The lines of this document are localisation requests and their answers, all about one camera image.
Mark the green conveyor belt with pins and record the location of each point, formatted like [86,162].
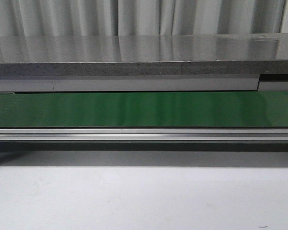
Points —
[145,109]

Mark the grey stone counter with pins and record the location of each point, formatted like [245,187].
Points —
[238,62]

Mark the white curtain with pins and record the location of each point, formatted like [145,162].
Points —
[142,17]

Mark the aluminium conveyor frame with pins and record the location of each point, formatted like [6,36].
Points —
[145,146]

